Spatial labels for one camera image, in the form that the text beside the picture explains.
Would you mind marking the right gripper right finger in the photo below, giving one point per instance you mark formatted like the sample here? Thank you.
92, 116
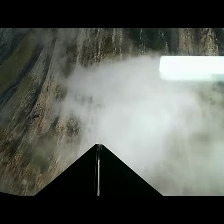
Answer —
120, 178

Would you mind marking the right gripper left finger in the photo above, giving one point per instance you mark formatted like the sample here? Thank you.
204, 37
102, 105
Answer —
78, 178

